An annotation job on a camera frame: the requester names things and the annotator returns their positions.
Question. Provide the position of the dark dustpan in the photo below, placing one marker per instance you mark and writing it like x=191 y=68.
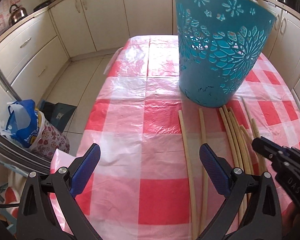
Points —
x=57 y=114

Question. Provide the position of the red white checkered tablecloth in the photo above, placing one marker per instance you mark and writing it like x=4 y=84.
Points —
x=140 y=187

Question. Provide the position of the mop pole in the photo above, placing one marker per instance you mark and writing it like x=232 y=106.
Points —
x=6 y=86

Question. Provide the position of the thin wooden skewer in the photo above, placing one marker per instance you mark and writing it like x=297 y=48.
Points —
x=246 y=109

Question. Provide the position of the blue white plastic bag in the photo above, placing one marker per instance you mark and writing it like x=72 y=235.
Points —
x=20 y=122

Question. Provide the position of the teal perforated plastic basket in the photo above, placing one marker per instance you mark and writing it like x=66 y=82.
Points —
x=219 y=43

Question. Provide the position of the floral pink bag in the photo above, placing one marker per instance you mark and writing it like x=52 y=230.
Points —
x=49 y=140

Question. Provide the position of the copper kettle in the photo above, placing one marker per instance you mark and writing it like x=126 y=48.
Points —
x=17 y=13

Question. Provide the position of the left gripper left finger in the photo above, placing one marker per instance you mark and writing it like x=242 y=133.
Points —
x=36 y=217

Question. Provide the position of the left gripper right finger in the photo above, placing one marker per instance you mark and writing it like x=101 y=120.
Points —
x=262 y=218

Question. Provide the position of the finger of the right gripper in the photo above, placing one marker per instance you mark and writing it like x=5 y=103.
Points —
x=265 y=148

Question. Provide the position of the cream kitchen cabinets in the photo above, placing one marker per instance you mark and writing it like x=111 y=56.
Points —
x=34 y=49

